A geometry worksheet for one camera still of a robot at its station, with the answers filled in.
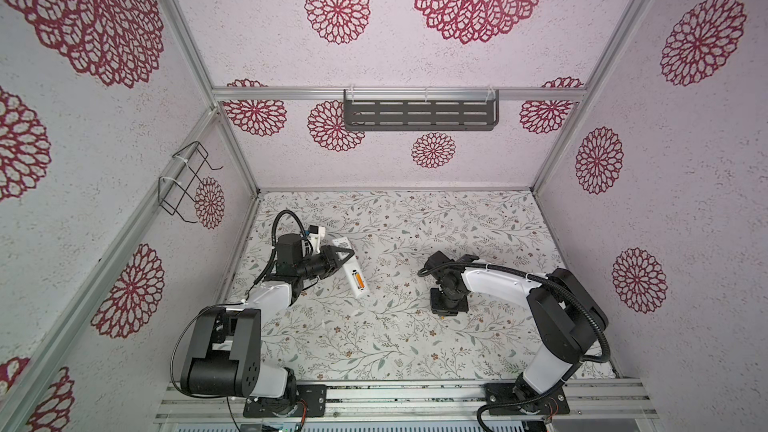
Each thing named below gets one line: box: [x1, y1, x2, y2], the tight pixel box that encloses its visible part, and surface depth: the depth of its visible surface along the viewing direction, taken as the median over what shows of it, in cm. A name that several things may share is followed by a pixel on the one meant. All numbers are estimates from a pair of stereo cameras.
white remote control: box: [332, 237, 370, 299], surface depth 84 cm
